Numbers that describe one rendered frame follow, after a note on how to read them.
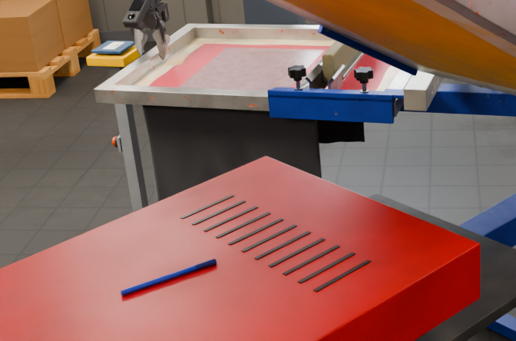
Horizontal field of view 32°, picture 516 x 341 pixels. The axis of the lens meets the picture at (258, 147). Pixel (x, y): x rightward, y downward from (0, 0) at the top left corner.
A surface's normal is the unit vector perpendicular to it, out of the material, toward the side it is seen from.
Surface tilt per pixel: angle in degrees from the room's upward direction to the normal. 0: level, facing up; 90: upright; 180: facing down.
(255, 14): 90
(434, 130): 0
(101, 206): 0
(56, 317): 0
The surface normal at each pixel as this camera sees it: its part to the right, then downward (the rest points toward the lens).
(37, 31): 0.98, -0.01
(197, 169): -0.36, 0.42
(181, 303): -0.10, -0.91
